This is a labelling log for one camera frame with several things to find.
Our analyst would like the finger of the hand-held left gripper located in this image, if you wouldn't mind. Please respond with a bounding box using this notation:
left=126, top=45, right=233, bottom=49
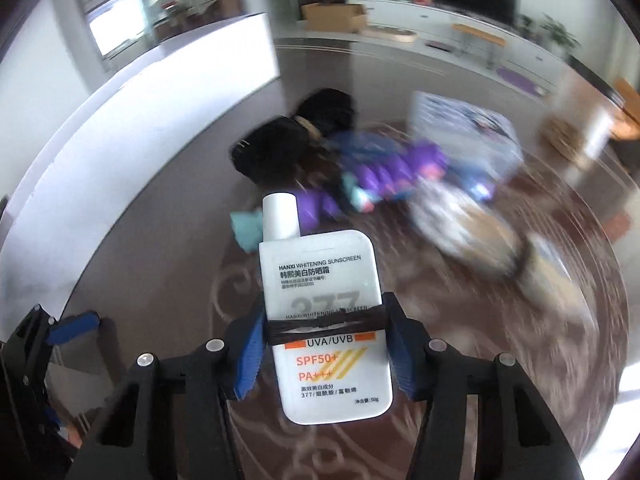
left=45, top=310, right=101, bottom=346

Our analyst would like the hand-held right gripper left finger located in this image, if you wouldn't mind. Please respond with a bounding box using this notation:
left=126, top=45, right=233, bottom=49
left=82, top=305, right=268, bottom=480

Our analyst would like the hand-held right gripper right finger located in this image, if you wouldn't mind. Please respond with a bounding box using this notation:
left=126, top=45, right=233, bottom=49
left=382, top=291, right=576, bottom=480

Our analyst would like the black elastic hair tie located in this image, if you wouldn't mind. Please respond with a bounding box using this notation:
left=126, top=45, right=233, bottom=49
left=267, top=305, right=388, bottom=346

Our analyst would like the white sunscreen bottle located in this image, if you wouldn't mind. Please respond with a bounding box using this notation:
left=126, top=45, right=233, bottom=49
left=258, top=192, right=396, bottom=426

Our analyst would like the gold hair claw clip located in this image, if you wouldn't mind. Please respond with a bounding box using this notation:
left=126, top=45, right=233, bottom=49
left=412, top=180, right=531, bottom=281

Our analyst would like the purple toy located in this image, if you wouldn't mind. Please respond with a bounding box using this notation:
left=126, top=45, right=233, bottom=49
left=230, top=132, right=448, bottom=253

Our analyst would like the white cardboard box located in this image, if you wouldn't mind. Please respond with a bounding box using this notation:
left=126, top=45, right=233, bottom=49
left=0, top=12, right=280, bottom=351

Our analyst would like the clear plastic case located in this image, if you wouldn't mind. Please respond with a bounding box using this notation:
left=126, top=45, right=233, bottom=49
left=407, top=91, right=523, bottom=181

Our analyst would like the black pouch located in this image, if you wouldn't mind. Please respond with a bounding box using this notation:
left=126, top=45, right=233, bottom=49
left=292, top=87, right=358, bottom=133

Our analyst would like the clear jar with black lid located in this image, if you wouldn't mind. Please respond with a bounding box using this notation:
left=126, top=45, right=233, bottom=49
left=537, top=60, right=608, bottom=166

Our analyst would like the purple floor mat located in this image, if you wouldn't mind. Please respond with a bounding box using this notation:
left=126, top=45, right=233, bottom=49
left=500, top=67, right=548, bottom=96

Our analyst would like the round cat scratcher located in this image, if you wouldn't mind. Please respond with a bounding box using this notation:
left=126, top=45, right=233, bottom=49
left=361, top=27, right=418, bottom=45

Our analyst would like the wooden bench with hairpin legs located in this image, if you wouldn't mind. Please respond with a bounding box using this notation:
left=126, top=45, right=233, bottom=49
left=450, top=22, right=507, bottom=68

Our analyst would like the orange lounge chair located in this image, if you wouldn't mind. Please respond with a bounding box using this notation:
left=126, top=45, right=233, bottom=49
left=612, top=77, right=640, bottom=138

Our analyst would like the white television cabinet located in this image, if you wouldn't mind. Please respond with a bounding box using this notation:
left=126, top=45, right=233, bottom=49
left=350, top=0, right=571, bottom=91

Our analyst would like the brown cardboard box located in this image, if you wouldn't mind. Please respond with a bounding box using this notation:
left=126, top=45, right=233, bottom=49
left=300, top=2, right=369, bottom=33

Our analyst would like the large leafy potted plant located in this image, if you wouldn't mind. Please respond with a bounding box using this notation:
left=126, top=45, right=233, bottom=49
left=540, top=14, right=581, bottom=58

